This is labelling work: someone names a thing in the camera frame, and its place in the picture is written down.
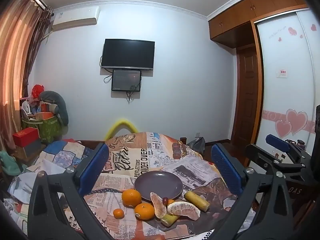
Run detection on peeled pomelo segment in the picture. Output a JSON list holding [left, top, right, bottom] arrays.
[[167, 201, 201, 221]]

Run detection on dark wooden bed frame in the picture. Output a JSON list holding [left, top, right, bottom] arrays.
[[74, 137, 188, 147]]

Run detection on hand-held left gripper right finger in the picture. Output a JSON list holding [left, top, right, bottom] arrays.
[[211, 143, 293, 240]]

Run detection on brown wooden overhead cabinet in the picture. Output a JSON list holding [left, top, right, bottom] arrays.
[[208, 0, 310, 49]]

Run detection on orange cardboard box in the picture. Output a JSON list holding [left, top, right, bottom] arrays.
[[35, 104, 55, 120]]

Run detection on red flower bunch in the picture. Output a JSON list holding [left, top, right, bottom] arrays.
[[31, 84, 45, 98]]

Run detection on thick sugar cane piece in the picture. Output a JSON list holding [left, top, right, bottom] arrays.
[[184, 191, 210, 212]]

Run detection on red box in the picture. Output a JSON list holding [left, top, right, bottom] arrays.
[[12, 127, 40, 147]]

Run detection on pomelo wedge with rind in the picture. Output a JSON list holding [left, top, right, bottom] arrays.
[[150, 192, 167, 219]]

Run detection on printed blanket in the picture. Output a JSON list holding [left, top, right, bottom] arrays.
[[7, 131, 258, 240]]

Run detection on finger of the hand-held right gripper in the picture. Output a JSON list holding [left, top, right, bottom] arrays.
[[265, 134, 307, 164], [246, 144, 310, 173]]

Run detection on thin sugar cane piece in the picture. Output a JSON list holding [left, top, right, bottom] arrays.
[[160, 214, 178, 226]]

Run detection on black wall television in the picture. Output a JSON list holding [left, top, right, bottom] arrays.
[[101, 39, 155, 70]]

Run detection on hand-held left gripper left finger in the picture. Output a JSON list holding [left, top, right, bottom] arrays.
[[27, 142, 115, 240]]

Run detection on grey box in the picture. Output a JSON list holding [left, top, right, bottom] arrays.
[[19, 142, 42, 158]]

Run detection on teal bag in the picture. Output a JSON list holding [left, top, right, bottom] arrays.
[[0, 151, 22, 176]]

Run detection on white wardrobe door with hearts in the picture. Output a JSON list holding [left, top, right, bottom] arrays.
[[254, 7, 320, 147]]

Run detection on yellow foam tube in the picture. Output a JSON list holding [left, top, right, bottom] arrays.
[[104, 118, 139, 140]]

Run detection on large orange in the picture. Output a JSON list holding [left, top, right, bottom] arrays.
[[122, 189, 142, 207]]

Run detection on brown patterned curtain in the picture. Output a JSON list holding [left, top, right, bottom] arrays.
[[21, 7, 54, 98]]

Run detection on dark purple plate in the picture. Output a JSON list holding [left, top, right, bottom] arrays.
[[134, 171, 184, 202]]

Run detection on white air conditioner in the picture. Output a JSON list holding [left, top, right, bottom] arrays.
[[51, 6, 101, 32]]

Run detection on brown wooden door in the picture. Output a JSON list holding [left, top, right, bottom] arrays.
[[230, 42, 264, 143]]

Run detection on peach curtain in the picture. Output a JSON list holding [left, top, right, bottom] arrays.
[[0, 0, 42, 152]]

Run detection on grey bag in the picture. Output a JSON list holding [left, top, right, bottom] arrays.
[[187, 137, 206, 153]]

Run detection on orange with sticker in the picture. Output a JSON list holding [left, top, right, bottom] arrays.
[[134, 203, 155, 221]]

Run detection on green bag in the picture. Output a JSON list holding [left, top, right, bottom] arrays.
[[21, 114, 63, 145]]

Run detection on grey plush cushion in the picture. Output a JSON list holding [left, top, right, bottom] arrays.
[[39, 91, 69, 126]]

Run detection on small black wall monitor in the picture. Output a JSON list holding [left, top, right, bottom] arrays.
[[111, 69, 142, 92]]

